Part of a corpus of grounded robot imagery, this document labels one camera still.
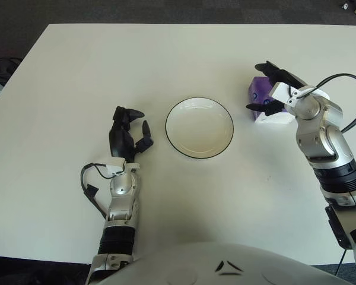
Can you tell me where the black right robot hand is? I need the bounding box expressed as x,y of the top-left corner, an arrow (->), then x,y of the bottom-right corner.
245,61 -> 308,117

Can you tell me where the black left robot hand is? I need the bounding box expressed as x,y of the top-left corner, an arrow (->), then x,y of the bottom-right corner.
107,106 -> 155,163

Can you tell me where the purple tissue paper pack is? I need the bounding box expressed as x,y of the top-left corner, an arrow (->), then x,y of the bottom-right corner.
248,76 -> 294,125

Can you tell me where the white plate with black rim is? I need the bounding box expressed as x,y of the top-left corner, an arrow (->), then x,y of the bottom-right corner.
165,96 -> 234,160

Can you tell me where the black bag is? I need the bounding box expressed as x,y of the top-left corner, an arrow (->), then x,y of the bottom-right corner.
0,56 -> 21,87

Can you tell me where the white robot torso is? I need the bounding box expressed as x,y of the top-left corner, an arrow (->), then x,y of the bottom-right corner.
85,242 -> 351,285

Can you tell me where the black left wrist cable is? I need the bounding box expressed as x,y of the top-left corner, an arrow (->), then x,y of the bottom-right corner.
80,162 -> 128,220

